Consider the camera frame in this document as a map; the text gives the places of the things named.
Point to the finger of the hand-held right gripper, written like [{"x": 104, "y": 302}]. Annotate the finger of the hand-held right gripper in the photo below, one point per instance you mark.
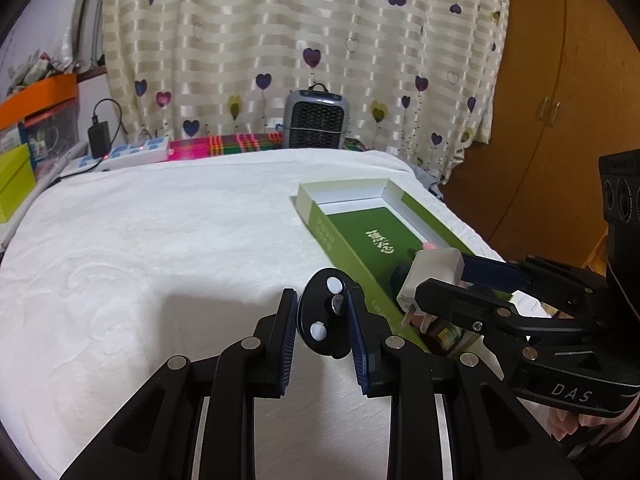
[
  {"x": 490, "y": 272},
  {"x": 460, "y": 305}
]

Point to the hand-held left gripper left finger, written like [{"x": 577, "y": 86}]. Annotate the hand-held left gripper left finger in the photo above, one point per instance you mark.
[{"x": 286, "y": 345}]

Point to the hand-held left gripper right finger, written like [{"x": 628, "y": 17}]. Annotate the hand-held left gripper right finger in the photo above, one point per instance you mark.
[{"x": 357, "y": 345}]

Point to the brown medicine bottle red cap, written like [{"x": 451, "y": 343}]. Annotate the brown medicine bottle red cap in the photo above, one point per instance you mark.
[{"x": 442, "y": 335}]

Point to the black round disc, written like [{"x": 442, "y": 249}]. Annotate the black round disc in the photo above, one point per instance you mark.
[{"x": 312, "y": 305}]

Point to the white charger plug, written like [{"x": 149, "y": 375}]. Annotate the white charger plug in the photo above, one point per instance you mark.
[{"x": 430, "y": 267}]

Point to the pink plastic clip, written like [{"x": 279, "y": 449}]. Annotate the pink plastic clip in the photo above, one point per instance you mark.
[{"x": 429, "y": 246}]

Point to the green cardboard box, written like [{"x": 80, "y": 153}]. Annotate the green cardboard box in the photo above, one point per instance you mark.
[{"x": 365, "y": 230}]

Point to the person's right hand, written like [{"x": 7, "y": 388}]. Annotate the person's right hand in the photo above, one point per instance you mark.
[{"x": 565, "y": 422}]

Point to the brown wooden wardrobe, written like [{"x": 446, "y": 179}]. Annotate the brown wooden wardrobe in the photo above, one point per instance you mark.
[{"x": 550, "y": 85}]

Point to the pink plaid cloth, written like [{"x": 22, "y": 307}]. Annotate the pink plaid cloth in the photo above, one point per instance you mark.
[{"x": 225, "y": 145}]

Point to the grey small fan heater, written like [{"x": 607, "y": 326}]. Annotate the grey small fan heater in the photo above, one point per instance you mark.
[{"x": 315, "y": 120}]

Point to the white and blue power strip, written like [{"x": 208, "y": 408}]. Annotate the white and blue power strip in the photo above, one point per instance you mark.
[{"x": 135, "y": 152}]

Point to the black power adapter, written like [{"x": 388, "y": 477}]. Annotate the black power adapter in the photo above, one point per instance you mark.
[{"x": 99, "y": 140}]

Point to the lime green box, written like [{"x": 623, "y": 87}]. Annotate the lime green box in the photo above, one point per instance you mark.
[{"x": 15, "y": 180}]

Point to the striped curtain with hearts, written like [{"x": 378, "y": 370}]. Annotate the striped curtain with hearts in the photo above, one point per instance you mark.
[{"x": 300, "y": 10}]

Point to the clear bin with orange lid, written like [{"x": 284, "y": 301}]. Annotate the clear bin with orange lid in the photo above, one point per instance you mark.
[{"x": 40, "y": 95}]

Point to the pile of paper packets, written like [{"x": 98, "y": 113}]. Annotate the pile of paper packets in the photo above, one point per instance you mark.
[{"x": 35, "y": 67}]

